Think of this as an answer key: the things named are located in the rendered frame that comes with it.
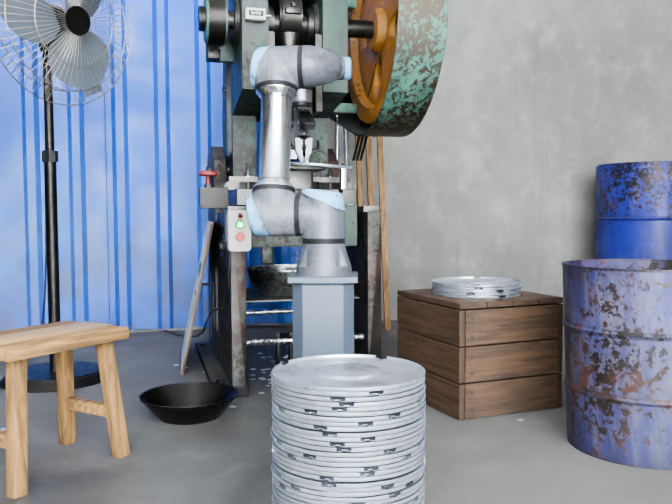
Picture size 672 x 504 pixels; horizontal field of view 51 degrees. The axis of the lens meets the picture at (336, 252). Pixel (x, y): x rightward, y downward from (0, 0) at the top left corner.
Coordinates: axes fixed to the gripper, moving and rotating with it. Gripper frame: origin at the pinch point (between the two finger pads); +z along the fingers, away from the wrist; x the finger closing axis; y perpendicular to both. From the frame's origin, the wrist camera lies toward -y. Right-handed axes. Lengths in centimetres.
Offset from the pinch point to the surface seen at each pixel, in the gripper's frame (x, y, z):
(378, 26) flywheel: -34, 16, -52
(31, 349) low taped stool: 79, -76, 48
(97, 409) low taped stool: 68, -54, 68
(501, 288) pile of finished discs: -52, -46, 43
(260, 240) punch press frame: 15.9, -0.1, 27.8
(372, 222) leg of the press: -22.9, -6.1, 22.2
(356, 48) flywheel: -36, 53, -52
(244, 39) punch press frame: 18.3, 10.9, -43.1
